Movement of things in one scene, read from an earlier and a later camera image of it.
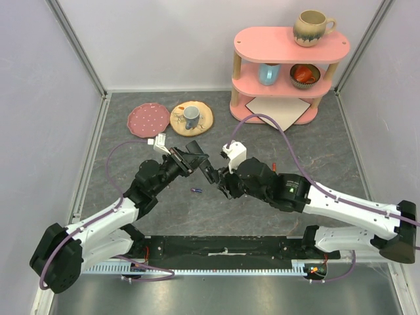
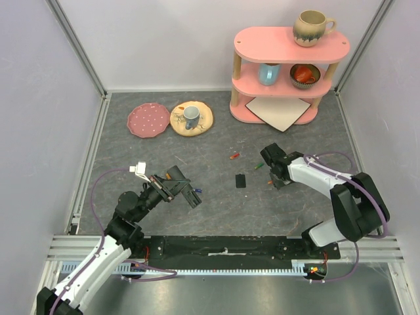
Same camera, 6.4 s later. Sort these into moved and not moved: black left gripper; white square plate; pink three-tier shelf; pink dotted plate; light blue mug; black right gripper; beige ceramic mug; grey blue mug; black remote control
Moved: black left gripper; black right gripper; black remote control
Not moved: grey blue mug; pink dotted plate; white square plate; pink three-tier shelf; beige ceramic mug; light blue mug
